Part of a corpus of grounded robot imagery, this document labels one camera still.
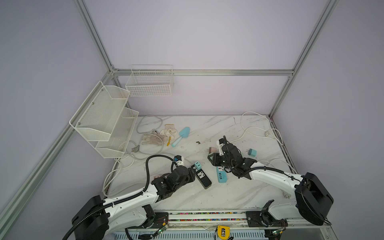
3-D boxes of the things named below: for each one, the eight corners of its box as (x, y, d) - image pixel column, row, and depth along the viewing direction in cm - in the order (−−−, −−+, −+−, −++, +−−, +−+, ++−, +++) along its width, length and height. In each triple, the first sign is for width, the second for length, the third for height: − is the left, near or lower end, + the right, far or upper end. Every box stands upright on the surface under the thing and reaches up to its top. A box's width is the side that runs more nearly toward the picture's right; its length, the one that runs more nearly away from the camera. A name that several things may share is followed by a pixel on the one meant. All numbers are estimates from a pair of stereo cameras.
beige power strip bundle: (142, 145, 105) (141, 143, 103) (147, 126, 117) (146, 124, 115) (175, 145, 105) (175, 143, 103) (177, 126, 117) (177, 124, 115)
